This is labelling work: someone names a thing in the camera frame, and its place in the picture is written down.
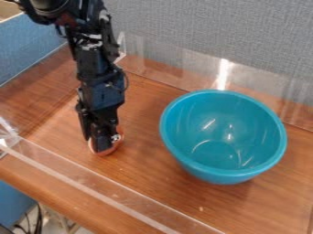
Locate clear acrylic back barrier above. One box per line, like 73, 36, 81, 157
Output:
125, 33, 313, 107

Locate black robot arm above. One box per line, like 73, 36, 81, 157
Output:
8, 0, 129, 155

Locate clear acrylic front barrier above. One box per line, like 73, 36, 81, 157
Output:
0, 117, 225, 234

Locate blue plastic bowl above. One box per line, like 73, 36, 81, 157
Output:
159, 90, 288, 185

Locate clear acrylic barrier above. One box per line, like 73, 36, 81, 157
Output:
0, 117, 225, 234
125, 33, 313, 107

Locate blue partition panel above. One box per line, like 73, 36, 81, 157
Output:
0, 14, 66, 86

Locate clear acrylic corner bracket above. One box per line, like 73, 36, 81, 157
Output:
114, 32, 127, 65

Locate black cables under table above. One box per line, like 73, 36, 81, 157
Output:
0, 203, 47, 234

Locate brown and white toy mushroom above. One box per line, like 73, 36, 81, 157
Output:
89, 127, 123, 156

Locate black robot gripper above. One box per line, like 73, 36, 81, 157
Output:
77, 70, 126, 151

